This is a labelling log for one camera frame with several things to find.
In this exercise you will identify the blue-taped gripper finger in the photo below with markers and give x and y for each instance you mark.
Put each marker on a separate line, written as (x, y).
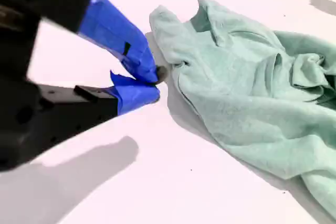
(115, 30)
(131, 98)

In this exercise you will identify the pale green T-shirt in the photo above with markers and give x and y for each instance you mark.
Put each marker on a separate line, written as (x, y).
(236, 90)

